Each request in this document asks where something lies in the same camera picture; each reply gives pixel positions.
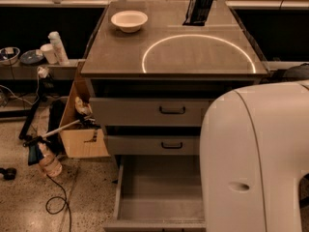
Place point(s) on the white cylindrical canister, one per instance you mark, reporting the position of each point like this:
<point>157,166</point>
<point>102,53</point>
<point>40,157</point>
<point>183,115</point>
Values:
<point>58,47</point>

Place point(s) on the spray bottle with blue trigger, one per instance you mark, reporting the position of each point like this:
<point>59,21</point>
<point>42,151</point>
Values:
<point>39,153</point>

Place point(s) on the grey top drawer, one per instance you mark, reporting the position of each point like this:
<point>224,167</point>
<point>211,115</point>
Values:
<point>149,112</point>

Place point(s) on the white paper bowl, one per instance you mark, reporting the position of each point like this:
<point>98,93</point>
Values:
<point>129,21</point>

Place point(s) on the grey drawer cabinet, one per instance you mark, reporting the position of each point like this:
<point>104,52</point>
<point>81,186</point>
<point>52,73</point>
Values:
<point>168,60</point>

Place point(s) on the grey open bottom drawer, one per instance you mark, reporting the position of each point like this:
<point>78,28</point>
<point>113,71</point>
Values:
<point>158,194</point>

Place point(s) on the cardboard box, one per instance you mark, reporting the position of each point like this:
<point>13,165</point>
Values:
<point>81,140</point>

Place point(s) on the black caster on floor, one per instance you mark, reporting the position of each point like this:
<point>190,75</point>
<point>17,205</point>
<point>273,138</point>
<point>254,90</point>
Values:
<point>8,174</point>

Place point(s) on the white paper cup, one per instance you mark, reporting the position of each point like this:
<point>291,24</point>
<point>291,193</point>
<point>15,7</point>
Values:
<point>49,54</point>

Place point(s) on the blue plate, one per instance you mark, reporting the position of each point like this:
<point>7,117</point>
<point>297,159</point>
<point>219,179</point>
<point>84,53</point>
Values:
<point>32,57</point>

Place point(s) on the white rod tool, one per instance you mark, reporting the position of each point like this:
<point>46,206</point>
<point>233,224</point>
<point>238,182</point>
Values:
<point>62,128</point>

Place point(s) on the bowl on left shelf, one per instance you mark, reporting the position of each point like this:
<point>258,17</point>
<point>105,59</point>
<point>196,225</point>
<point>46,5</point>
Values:
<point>9,55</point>

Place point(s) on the black bar leaning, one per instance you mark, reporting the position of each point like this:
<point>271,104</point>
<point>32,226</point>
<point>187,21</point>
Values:
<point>29,119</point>

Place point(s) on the grey middle drawer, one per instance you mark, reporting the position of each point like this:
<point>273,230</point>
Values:
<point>152,145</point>

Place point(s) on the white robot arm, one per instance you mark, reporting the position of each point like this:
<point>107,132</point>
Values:
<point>254,151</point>

